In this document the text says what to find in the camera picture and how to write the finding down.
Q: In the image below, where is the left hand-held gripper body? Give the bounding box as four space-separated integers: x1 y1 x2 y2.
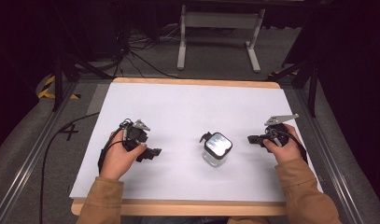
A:
119 118 151 153

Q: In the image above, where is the black tape floor mark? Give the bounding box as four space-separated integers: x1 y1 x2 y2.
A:
58 123 80 142

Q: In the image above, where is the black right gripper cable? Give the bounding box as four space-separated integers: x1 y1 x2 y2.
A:
271 128 309 165

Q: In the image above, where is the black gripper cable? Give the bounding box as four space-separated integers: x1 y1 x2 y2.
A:
38 111 127 224
271 128 309 165

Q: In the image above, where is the bundle of black floor cables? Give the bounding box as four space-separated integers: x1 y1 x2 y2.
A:
114 22 187 79

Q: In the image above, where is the yellow black hazard tape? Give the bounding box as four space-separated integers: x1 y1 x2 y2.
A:
37 75 82 101

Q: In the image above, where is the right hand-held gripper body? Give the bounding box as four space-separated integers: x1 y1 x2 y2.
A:
264 113 300 147

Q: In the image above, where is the clear glass jar black lid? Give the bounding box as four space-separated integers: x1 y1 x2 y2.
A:
199 131 234 168

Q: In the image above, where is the white table cover sheet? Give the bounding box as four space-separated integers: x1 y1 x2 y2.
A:
68 81 324 203

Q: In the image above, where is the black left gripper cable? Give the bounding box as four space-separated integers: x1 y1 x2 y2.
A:
38 111 127 224

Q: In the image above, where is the aluminium floor rail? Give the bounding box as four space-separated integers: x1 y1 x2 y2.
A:
293 87 368 224
0 81 79 224

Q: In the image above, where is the black tripod stand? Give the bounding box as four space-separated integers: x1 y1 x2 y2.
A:
51 50 115 113
264 57 320 119

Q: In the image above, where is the person's right hand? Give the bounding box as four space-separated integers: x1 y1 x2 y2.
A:
262 123 304 165

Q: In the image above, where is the white metal stand frame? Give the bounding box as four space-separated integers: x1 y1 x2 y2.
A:
176 4 266 74

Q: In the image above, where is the person's left hand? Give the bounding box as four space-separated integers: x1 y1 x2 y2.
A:
99 130 148 181

